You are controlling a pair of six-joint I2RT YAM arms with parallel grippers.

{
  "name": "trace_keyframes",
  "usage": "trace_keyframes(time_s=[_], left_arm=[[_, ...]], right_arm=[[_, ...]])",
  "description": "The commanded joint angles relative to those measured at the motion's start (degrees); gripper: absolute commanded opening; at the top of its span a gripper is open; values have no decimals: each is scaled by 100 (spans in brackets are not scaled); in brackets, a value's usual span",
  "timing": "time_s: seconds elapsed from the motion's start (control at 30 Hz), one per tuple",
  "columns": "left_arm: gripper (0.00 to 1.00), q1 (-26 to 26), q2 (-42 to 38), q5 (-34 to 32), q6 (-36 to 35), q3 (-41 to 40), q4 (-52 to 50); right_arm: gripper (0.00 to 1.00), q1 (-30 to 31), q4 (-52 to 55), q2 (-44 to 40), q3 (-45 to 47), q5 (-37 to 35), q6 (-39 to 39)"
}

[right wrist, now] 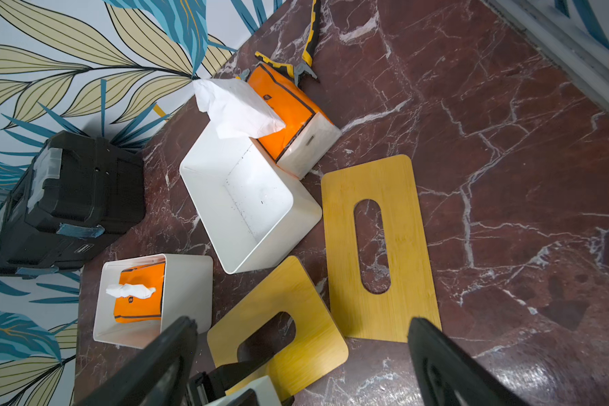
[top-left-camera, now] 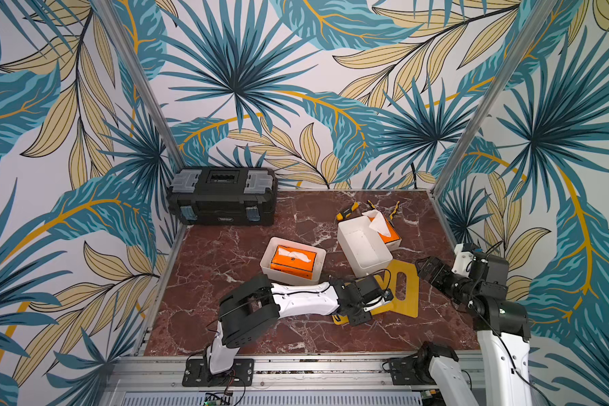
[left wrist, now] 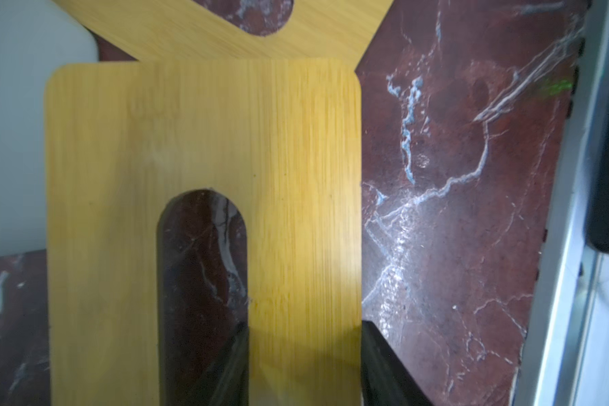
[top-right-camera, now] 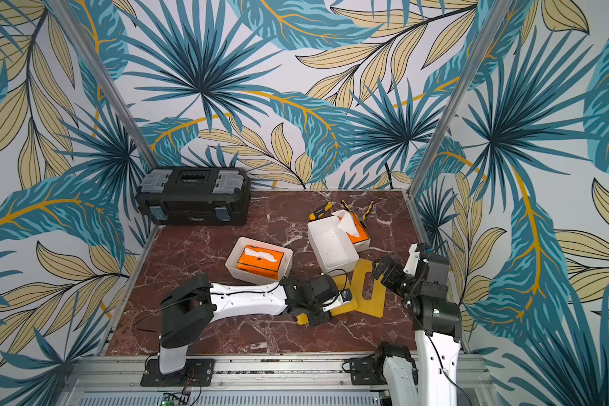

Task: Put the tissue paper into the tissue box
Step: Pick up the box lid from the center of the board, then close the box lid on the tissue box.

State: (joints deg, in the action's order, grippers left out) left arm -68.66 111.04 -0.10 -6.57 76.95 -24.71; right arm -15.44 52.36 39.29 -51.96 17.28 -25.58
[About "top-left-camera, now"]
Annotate orange tissue pack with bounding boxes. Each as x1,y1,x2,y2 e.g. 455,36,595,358
362,210,402,251
270,245,316,280

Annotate white tissue box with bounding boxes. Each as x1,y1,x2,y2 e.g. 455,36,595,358
338,216,392,277
260,237,326,286

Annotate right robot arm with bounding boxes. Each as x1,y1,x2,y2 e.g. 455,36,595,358
415,244,533,405

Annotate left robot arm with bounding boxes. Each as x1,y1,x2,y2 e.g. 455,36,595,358
204,274,395,376

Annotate yellow black pliers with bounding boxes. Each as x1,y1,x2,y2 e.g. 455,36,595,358
367,200,402,224

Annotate yellow black screwdriver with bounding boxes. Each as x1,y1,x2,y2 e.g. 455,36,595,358
336,201,360,222

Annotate black plastic toolbox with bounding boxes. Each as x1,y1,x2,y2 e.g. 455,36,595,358
166,167,277,226

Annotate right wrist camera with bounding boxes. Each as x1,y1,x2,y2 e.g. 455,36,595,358
452,243,482,277

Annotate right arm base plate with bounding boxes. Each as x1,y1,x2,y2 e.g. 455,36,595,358
386,356,436,386

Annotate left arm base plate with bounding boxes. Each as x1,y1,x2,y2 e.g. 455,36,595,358
181,358,255,387

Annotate aluminium front rail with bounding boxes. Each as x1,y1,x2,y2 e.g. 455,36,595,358
99,351,489,405

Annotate right aluminium corner post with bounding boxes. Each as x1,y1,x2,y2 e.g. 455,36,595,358
430,1,558,202

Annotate aluminium corner post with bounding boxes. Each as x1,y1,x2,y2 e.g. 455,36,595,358
430,1,558,202
93,0,185,172

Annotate left aluminium corner post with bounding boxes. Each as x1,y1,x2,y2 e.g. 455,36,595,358
93,0,185,172

